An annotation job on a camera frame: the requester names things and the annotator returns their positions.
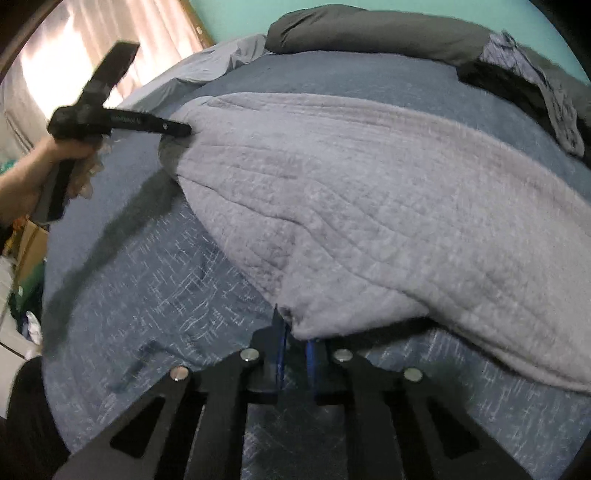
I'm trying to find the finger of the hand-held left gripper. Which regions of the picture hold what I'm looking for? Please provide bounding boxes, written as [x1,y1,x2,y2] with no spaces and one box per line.
[156,118,193,137]

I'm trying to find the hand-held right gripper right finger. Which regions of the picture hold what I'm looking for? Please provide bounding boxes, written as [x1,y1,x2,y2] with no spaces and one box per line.
[305,339,532,480]

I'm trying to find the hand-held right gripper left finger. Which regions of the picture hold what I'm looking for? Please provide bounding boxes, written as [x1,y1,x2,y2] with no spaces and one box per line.
[53,305,289,480]

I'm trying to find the grey quilted sweater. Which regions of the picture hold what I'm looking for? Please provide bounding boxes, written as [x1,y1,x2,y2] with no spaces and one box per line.
[158,92,591,393]

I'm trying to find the person's left forearm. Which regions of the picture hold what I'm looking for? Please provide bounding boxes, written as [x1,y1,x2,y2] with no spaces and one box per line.
[0,164,33,228]

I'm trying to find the person's left hand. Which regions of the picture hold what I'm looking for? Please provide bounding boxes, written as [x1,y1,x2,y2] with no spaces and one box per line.
[16,135,112,217]

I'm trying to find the light grey bed sheet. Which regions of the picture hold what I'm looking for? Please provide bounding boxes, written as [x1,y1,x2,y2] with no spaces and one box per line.
[120,34,271,100]

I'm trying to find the pale pink curtain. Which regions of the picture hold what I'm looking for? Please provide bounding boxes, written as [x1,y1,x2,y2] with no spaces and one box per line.
[0,0,208,158]

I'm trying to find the blue patterned bedspread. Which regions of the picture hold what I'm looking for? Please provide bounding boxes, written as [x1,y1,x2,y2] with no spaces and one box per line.
[41,48,591,480]

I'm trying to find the cardboard box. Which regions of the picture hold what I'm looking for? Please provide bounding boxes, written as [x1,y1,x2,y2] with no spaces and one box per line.
[2,219,49,287]

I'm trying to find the dark grey long pillow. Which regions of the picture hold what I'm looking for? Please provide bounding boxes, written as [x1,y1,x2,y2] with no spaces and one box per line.
[267,4,591,121]

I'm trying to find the person's black pants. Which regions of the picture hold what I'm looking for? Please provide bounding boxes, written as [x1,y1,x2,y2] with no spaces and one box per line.
[0,355,70,480]

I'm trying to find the blue-grey checked shirt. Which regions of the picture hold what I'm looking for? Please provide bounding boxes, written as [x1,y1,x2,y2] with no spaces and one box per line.
[478,31,586,158]

